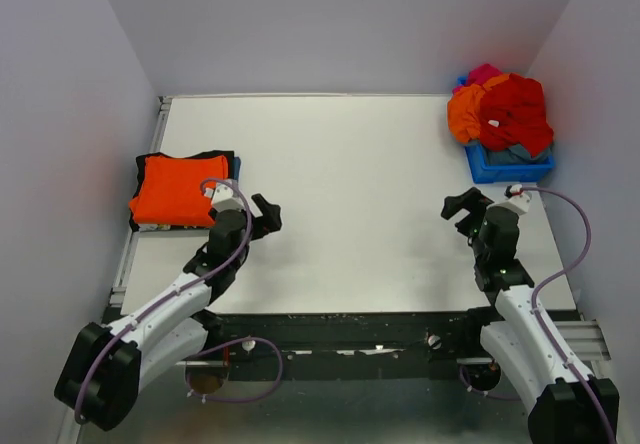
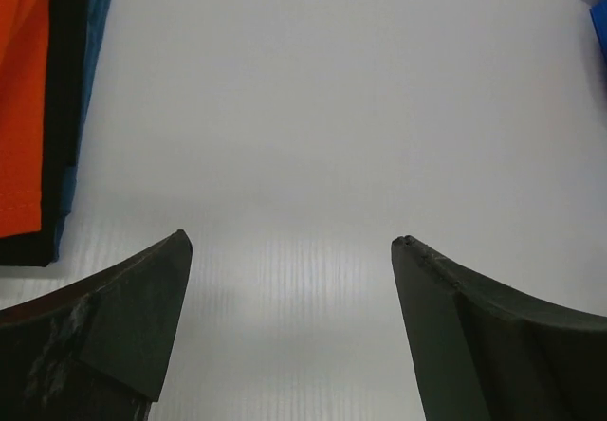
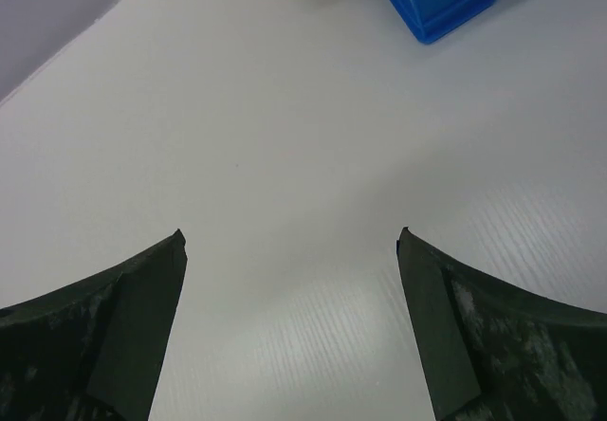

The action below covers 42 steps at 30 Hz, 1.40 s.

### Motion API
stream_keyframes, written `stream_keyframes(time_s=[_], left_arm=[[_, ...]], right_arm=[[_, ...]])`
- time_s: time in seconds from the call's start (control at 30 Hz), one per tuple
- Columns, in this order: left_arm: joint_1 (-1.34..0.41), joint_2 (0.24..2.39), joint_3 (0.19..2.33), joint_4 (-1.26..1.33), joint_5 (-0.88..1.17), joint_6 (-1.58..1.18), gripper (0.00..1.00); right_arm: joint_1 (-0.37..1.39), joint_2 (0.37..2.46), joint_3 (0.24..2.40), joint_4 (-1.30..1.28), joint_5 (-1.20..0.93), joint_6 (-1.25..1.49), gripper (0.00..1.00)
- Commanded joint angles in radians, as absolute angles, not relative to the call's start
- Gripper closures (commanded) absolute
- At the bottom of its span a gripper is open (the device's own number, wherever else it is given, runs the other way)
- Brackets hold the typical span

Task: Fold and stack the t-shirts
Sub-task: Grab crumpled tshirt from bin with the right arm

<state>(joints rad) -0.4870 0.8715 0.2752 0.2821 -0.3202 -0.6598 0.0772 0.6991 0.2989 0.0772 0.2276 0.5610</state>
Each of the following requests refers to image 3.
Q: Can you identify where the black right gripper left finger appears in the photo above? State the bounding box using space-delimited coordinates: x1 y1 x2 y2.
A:
1 231 187 420

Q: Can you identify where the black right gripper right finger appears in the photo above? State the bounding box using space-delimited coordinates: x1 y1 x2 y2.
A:
396 229 606 420

